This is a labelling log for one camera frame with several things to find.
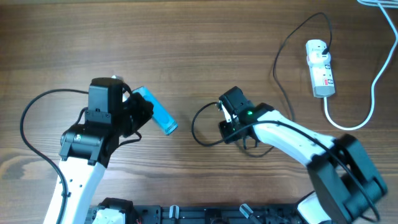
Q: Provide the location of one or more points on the white USB charger plug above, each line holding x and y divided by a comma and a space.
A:
316, 58

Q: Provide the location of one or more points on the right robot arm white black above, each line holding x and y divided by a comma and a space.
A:
345, 181

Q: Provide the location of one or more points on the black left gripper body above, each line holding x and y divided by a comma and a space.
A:
140, 109

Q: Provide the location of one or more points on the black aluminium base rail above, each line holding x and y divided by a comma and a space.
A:
155, 214

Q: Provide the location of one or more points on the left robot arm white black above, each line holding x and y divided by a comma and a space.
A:
87, 148

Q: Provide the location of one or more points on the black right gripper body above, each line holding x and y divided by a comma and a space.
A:
228, 131

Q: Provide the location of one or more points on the blue Galaxy smartphone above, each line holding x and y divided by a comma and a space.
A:
160, 115

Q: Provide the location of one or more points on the white power strip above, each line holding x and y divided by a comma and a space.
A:
323, 84

